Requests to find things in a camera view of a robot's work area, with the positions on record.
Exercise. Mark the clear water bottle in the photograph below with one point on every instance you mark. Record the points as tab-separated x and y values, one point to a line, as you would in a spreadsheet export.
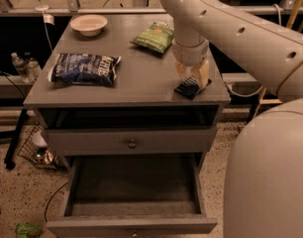
20	66
33	65

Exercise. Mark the green chips bag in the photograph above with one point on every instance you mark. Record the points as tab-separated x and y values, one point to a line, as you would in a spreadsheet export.
157	37

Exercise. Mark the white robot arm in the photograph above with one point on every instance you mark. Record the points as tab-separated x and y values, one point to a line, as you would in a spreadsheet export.
263	191

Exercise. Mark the grey wooden drawer cabinet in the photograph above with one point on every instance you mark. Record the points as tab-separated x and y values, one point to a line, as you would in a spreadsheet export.
142	96

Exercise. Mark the blue kettle chips bag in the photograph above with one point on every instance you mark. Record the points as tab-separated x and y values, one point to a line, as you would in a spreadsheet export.
84	69

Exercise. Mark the black tripod leg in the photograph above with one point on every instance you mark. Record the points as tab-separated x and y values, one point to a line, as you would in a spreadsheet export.
8	161

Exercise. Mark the open grey middle drawer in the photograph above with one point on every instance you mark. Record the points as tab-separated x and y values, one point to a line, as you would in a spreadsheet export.
132	196

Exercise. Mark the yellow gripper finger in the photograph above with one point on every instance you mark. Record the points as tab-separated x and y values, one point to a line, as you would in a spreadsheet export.
201	73
182	70

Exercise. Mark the white paper bowl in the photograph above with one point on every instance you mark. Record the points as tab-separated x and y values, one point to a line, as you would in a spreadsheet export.
89	25

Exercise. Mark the dark blue rxbar wrapper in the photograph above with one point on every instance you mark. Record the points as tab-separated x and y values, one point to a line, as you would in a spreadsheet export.
188	88

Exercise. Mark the closed grey top drawer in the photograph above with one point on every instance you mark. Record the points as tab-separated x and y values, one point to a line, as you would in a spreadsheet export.
77	142

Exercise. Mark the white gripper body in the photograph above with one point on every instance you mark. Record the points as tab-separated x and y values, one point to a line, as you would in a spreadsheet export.
190	55

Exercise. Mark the green packet on floor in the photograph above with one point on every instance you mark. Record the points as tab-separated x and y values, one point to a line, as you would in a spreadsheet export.
27	230

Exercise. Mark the black wire basket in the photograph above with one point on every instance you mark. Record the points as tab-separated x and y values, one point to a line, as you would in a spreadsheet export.
40	156

